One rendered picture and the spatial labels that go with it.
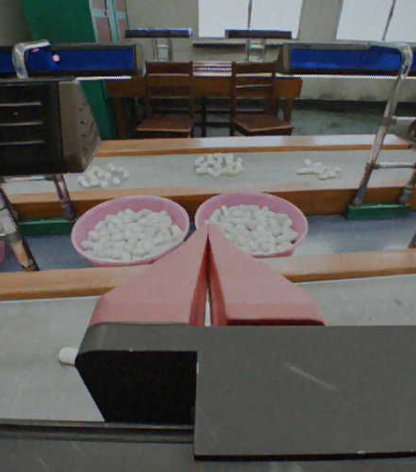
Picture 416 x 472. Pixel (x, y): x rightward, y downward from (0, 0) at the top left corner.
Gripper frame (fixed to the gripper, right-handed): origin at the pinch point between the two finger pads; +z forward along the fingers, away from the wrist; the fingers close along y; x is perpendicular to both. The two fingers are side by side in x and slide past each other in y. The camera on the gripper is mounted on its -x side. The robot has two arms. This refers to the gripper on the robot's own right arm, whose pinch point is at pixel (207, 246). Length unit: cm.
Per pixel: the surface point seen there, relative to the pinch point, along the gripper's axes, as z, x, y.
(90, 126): 17.9, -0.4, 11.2
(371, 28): 513, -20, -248
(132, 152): 93, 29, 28
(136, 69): 69, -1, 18
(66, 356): 12.7, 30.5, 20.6
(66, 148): 13.2, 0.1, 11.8
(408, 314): 22, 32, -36
